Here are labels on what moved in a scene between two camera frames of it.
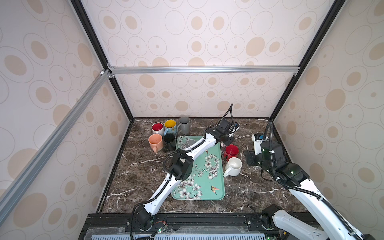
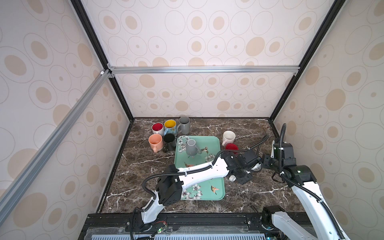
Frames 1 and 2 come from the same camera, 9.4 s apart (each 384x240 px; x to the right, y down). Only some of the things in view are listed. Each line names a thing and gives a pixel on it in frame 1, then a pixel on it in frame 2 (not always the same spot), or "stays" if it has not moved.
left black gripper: x=229 y=141 -> x=246 y=178
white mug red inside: x=157 y=128 stays
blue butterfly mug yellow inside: x=170 y=126 stays
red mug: x=231 y=150 stays
